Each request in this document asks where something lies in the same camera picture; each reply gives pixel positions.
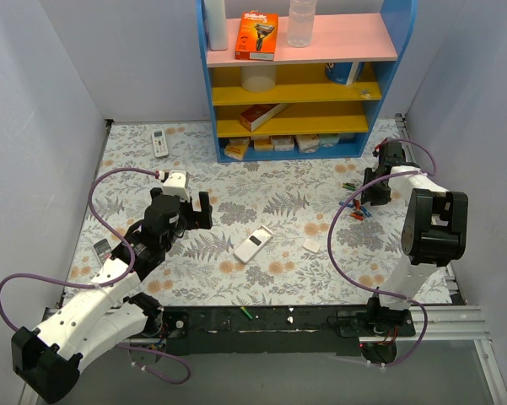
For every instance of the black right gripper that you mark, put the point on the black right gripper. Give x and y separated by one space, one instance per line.
375 186

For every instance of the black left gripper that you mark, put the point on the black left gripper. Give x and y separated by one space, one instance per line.
190 215

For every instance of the white battery cover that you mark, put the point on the white battery cover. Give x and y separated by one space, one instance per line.
311 246

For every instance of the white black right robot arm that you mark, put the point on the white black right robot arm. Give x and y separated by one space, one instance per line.
434 234

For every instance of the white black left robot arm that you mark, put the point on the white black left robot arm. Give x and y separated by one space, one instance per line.
51 356

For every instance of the white air conditioner remote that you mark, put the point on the white air conditioner remote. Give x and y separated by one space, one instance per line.
160 145

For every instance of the grey calculator remote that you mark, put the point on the grey calculator remote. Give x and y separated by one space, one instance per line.
102 250

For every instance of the red orange battery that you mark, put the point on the red orange battery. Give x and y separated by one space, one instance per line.
358 211

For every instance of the green battery pair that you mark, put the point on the green battery pair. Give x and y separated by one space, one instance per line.
349 185

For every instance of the tissue pack green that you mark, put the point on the tissue pack green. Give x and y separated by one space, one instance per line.
328 140

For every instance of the yellow red small box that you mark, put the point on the yellow red small box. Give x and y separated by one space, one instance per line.
237 148

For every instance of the blue shelf unit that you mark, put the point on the blue shelf unit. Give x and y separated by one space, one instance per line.
316 105

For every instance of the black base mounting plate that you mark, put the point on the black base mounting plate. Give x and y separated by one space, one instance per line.
305 329

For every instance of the white translucent cup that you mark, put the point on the white translucent cup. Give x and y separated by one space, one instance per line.
258 79

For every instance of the orange razor box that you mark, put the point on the orange razor box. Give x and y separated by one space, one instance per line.
257 36

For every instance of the white bottle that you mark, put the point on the white bottle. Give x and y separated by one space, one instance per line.
216 23

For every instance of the clear plastic bottle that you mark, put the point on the clear plastic bottle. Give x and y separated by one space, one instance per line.
301 20

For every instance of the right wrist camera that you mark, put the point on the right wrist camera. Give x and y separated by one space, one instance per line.
390 153

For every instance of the aluminium frame rail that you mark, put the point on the aluminium frame rail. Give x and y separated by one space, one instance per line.
455 323

